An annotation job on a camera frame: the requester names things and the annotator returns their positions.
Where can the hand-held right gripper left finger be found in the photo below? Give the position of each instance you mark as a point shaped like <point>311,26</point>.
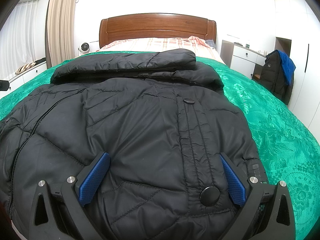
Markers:
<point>93,180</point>

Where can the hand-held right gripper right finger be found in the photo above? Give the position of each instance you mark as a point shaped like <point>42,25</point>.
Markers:
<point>233,180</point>

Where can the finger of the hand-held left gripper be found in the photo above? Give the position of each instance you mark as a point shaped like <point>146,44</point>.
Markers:
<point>3,85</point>

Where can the black puffer jacket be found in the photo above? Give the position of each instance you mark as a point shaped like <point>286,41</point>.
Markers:
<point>137,130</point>

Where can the white drawer cabinet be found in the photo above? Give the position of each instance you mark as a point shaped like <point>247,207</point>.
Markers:
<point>27,76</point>

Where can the striped cushion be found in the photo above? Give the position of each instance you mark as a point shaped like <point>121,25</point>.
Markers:
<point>25,68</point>

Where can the dark cloth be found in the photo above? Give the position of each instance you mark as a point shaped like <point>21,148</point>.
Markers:
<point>40,61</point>

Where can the white sheer curtain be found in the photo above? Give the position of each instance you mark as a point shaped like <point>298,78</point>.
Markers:
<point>22,35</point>

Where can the green patterned bedspread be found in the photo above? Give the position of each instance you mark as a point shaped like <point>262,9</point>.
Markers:
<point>275,130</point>

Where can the beige curtain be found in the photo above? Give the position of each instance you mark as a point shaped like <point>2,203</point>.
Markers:
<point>62,25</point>

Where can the white desk fan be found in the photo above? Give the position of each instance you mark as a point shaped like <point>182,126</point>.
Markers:
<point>84,48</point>

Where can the black coat on chair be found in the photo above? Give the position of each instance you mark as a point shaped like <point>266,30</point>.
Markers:
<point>272,77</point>

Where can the white desk with drawer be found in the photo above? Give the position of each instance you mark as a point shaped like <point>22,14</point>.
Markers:
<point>242,60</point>

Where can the blue garment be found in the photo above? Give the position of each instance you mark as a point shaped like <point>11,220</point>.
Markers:
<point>287,66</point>

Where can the clear bottle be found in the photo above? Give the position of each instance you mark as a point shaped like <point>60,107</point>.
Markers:
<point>248,44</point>

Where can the grey pillow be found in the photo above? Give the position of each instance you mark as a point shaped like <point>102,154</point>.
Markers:
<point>210,43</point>

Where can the white wardrobe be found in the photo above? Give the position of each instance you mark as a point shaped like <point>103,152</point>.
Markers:
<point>307,55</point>

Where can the pink striped bed sheet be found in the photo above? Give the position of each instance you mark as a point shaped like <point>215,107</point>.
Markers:
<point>155,43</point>

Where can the wooden headboard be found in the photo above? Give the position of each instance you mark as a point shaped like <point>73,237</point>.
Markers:
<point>155,26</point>

